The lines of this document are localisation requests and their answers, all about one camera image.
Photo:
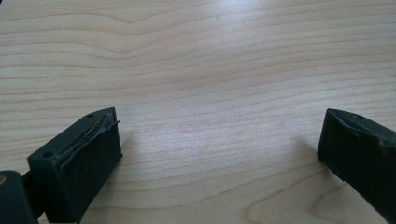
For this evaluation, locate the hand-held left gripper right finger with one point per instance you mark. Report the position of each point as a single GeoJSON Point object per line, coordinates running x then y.
{"type": "Point", "coordinates": [364, 155]}

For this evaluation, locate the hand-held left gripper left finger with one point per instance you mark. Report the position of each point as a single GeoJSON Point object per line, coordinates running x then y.
{"type": "Point", "coordinates": [79, 168]}

